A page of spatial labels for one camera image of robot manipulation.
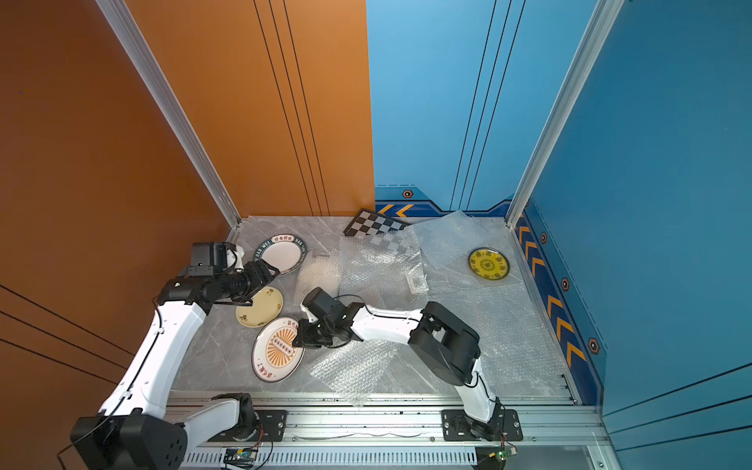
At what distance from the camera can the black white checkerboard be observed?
114cm

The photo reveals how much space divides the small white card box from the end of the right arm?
0.33 meters

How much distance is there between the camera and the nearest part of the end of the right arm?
65 centimetres
